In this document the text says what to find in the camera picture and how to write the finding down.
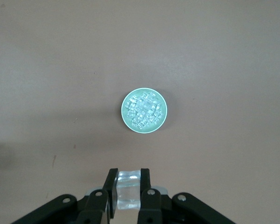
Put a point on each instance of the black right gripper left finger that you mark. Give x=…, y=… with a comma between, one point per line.
x=93, y=207

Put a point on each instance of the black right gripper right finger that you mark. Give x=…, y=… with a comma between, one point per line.
x=154, y=207

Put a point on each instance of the clear single ice cube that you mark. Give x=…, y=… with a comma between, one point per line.
x=129, y=196

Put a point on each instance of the pile of clear ice cubes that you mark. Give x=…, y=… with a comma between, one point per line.
x=143, y=109

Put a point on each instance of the green ceramic bowl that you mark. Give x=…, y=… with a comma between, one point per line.
x=142, y=131

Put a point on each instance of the brown table cover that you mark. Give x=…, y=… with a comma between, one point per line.
x=60, y=70

